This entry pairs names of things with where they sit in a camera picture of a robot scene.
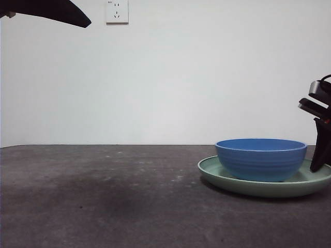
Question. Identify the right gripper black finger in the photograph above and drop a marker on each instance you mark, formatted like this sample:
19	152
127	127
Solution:
323	144

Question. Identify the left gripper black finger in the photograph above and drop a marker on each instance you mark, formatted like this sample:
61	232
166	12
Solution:
51	10

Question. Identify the blue ribbed bowl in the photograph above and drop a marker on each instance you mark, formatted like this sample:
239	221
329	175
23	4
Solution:
258	162

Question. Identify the green round plate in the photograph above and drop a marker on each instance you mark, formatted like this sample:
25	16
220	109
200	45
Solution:
258	189

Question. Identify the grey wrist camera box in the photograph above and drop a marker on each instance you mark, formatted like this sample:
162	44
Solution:
319	89

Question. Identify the white wall socket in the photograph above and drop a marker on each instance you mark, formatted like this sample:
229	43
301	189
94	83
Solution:
110	14

